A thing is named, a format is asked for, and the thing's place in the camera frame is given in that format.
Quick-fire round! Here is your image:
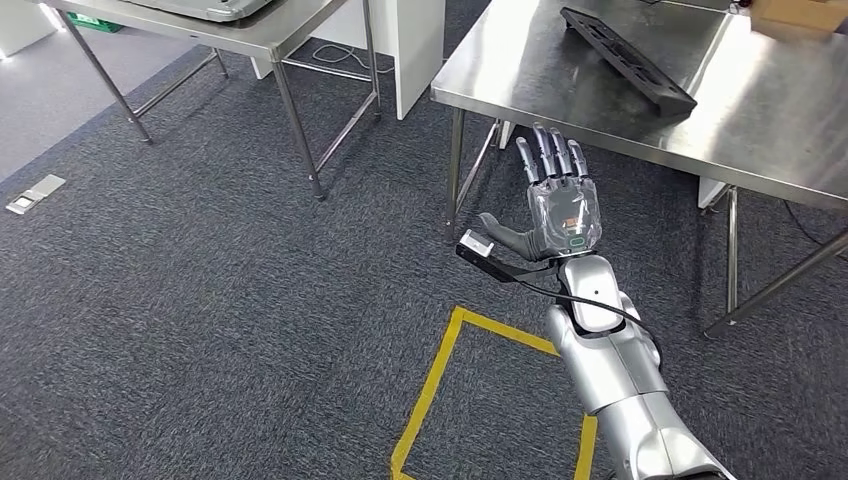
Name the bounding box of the long black plastic part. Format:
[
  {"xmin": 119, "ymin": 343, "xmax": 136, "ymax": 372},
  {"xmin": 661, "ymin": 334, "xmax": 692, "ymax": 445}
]
[{"xmin": 559, "ymin": 6, "xmax": 698, "ymax": 119}]

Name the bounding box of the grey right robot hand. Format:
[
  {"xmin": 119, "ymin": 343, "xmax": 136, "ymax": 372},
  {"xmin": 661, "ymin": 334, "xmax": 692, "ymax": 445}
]
[{"xmin": 478, "ymin": 122, "xmax": 603, "ymax": 263}]

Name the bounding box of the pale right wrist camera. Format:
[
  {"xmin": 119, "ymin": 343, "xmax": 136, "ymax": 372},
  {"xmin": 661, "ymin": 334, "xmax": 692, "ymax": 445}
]
[{"xmin": 458, "ymin": 229, "xmax": 496, "ymax": 258}]

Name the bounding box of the grey floor socket box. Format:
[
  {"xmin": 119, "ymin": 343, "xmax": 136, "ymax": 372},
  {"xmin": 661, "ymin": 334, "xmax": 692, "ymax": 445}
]
[{"xmin": 5, "ymin": 174, "xmax": 68, "ymax": 215}]

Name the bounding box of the stainless steel table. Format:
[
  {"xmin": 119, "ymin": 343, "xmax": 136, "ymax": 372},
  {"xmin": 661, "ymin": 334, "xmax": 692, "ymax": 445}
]
[{"xmin": 39, "ymin": 0, "xmax": 384, "ymax": 202}]

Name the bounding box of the brown cardboard box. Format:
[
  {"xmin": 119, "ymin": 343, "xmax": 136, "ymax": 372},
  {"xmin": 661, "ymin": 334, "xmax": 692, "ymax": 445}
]
[{"xmin": 750, "ymin": 0, "xmax": 848, "ymax": 34}]

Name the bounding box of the grey metal tray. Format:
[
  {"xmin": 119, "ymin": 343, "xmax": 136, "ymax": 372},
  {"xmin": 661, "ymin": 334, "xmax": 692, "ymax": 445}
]
[{"xmin": 122, "ymin": 0, "xmax": 276, "ymax": 23}]

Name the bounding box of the stainless steel workbench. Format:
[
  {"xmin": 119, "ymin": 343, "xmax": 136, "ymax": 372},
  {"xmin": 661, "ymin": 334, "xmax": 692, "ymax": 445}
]
[{"xmin": 430, "ymin": 0, "xmax": 848, "ymax": 339}]

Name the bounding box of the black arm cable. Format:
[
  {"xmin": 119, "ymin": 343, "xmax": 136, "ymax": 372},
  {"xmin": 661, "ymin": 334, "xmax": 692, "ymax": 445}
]
[{"xmin": 516, "ymin": 278, "xmax": 658, "ymax": 340}]

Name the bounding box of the white table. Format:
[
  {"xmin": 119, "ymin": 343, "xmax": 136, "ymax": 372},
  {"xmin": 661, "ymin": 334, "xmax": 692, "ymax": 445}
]
[{"xmin": 250, "ymin": 0, "xmax": 446, "ymax": 122}]

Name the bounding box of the white floor cable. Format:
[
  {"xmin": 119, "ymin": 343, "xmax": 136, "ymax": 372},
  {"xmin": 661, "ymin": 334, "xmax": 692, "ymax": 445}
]
[{"xmin": 311, "ymin": 42, "xmax": 395, "ymax": 75}]

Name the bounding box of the yellow floor marking tape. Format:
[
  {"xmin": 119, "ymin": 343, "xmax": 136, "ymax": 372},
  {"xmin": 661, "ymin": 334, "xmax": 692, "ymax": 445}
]
[{"xmin": 389, "ymin": 305, "xmax": 600, "ymax": 480}]

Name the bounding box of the green plastic crate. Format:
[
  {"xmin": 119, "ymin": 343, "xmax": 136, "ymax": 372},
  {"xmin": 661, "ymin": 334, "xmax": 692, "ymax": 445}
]
[{"xmin": 66, "ymin": 11, "xmax": 125, "ymax": 34}]

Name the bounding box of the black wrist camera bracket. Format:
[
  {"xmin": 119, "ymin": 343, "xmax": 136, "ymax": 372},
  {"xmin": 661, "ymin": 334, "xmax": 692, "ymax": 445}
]
[{"xmin": 455, "ymin": 243, "xmax": 564, "ymax": 285}]

